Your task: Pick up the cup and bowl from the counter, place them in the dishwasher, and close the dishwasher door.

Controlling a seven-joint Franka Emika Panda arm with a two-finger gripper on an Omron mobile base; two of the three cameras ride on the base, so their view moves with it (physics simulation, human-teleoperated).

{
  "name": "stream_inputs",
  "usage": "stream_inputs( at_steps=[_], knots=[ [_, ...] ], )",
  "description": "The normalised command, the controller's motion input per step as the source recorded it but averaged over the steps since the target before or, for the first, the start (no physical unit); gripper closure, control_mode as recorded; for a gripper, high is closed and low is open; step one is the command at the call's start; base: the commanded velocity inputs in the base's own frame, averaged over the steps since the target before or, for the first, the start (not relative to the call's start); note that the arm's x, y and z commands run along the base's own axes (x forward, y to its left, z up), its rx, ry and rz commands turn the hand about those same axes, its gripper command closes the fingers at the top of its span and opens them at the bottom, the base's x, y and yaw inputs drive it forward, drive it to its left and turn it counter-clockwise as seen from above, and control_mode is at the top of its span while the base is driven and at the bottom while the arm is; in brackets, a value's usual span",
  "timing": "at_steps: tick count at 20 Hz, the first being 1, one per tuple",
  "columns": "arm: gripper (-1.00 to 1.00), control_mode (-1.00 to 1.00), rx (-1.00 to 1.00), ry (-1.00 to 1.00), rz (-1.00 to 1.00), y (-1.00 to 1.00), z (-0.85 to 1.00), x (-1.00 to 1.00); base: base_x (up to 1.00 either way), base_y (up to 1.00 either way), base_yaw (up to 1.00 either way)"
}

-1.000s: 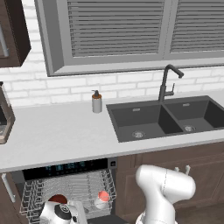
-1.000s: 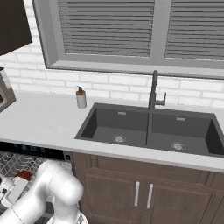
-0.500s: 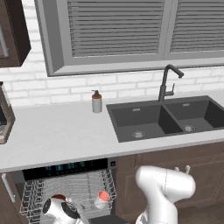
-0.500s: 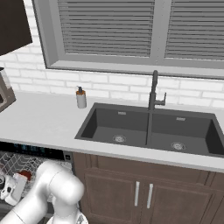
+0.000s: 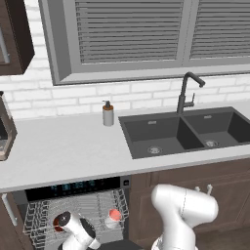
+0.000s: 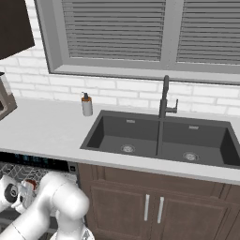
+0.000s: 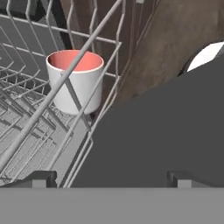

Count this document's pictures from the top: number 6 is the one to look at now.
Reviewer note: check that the dark grey double sink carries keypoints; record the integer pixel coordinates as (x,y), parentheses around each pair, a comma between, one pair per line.
(131,132)

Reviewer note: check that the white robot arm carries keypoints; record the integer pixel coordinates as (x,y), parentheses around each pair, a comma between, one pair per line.
(64,195)

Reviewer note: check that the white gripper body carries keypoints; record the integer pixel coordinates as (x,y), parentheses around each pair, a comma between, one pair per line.
(25,195)

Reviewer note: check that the brown cupboard door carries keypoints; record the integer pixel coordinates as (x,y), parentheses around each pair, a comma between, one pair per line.
(118,209)
(193,218)

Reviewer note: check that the dark grey tap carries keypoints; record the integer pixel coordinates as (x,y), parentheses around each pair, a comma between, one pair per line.
(162,106)

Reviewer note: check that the grey window blind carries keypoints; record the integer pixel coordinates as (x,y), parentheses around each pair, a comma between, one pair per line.
(115,29)
(209,31)

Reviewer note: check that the brown and grey coffee machine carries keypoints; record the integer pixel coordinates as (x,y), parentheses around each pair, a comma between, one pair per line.
(5,104)

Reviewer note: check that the white soap dispenser orange collar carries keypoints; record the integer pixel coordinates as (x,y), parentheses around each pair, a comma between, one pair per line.
(87,108)

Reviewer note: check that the dark brown wall cupboard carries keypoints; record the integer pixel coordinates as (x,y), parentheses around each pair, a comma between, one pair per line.
(14,25)

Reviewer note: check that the grey window frame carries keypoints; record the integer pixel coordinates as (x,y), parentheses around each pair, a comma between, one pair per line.
(170,34)

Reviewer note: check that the dishwasher with black control panel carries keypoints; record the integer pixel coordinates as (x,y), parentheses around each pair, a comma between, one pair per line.
(37,160)

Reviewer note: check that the brown panel under sink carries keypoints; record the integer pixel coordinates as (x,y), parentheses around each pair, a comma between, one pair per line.
(140,178)

